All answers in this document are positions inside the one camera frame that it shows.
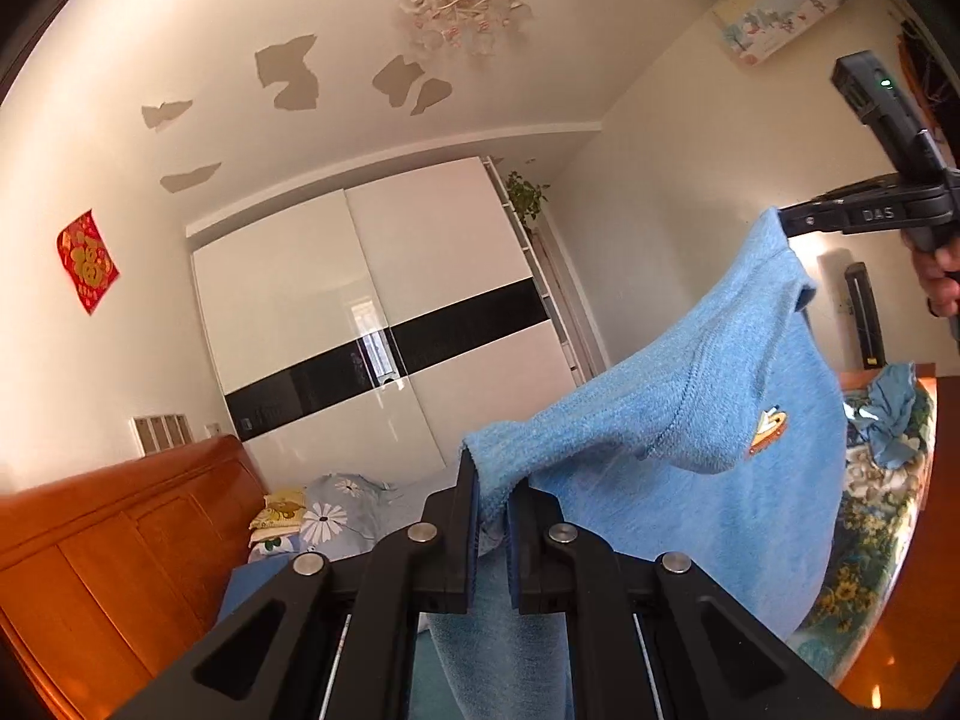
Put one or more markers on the blue knit sweater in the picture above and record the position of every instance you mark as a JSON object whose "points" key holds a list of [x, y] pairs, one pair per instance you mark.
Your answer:
{"points": [[750, 360]]}

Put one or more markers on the white and black sliding wardrobe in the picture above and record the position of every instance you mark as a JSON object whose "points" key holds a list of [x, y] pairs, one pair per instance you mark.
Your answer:
{"points": [[337, 300]]}

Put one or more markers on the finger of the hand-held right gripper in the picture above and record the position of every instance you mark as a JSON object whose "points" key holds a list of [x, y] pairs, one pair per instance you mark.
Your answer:
{"points": [[814, 219]]}

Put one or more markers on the green potted plant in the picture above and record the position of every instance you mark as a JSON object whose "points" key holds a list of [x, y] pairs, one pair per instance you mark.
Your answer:
{"points": [[527, 199]]}

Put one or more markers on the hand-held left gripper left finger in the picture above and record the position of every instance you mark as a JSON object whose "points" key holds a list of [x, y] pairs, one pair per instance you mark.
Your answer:
{"points": [[472, 540]]}

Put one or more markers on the person's right hand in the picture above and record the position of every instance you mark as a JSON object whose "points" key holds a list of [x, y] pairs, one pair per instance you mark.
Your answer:
{"points": [[941, 277]]}

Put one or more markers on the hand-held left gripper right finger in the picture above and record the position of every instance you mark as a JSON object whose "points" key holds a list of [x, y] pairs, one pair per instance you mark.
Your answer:
{"points": [[513, 555]]}

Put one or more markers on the floral glass chandelier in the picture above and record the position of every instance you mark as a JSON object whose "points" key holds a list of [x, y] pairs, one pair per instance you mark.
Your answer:
{"points": [[469, 4]]}

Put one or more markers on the wooden bed headboard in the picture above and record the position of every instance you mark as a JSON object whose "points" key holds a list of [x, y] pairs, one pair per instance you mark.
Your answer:
{"points": [[105, 547]]}

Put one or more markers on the crumpled blue cloth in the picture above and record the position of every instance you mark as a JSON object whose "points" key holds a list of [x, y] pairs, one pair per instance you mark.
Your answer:
{"points": [[889, 420]]}

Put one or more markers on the red and gold wall decoration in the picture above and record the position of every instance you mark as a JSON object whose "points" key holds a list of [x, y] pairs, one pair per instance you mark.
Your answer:
{"points": [[88, 261]]}

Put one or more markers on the white corner shelf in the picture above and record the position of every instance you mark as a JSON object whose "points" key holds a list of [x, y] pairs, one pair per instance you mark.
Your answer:
{"points": [[551, 292]]}

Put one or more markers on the teal floral bedspread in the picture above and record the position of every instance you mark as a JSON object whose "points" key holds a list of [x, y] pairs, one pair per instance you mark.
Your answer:
{"points": [[870, 540]]}

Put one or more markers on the black standing appliance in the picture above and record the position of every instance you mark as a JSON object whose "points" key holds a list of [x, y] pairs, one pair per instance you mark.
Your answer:
{"points": [[864, 315]]}

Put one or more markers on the blue pillow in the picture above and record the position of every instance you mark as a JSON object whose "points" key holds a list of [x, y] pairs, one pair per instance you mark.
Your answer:
{"points": [[251, 592]]}

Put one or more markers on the light blue daisy duvet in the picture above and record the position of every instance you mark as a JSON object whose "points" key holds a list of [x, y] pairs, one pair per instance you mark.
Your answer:
{"points": [[352, 506]]}

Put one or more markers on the white wall vent panel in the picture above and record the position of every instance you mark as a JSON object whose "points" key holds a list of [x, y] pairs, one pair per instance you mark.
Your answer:
{"points": [[160, 433]]}

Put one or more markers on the yellow printed pillow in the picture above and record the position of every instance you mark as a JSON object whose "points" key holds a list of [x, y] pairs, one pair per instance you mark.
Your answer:
{"points": [[279, 514]]}

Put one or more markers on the air conditioner with printed cover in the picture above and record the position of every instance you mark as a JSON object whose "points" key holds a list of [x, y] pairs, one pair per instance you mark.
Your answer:
{"points": [[780, 4]]}

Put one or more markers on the hanging clothes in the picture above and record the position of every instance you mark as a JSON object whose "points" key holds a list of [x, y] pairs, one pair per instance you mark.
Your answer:
{"points": [[919, 82]]}

